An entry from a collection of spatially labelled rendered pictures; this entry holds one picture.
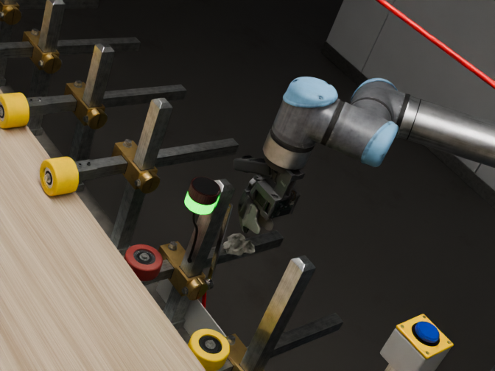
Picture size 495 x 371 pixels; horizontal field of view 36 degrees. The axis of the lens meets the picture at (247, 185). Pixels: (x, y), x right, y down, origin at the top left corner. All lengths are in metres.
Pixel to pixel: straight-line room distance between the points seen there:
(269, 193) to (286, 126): 0.15
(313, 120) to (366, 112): 0.10
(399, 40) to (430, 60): 0.26
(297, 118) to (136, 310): 0.48
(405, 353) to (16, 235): 0.81
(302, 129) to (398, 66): 3.25
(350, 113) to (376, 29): 3.36
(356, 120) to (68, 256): 0.63
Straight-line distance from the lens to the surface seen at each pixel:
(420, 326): 1.25
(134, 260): 1.61
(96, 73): 1.87
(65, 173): 1.68
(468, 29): 4.35
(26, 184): 1.75
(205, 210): 1.51
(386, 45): 4.71
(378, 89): 1.55
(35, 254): 1.59
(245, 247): 1.80
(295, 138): 1.44
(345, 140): 1.42
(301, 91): 1.40
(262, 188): 1.52
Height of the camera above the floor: 1.99
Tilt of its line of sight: 34 degrees down
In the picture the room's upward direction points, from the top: 22 degrees clockwise
